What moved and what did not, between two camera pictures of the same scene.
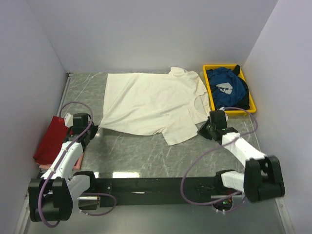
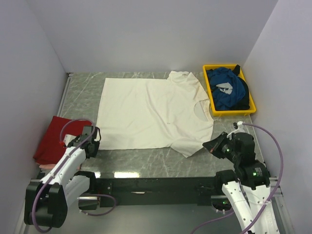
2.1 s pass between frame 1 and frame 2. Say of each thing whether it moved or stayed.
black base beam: stayed
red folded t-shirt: stayed
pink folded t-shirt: stayed
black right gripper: moved
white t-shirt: moved
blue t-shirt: stayed
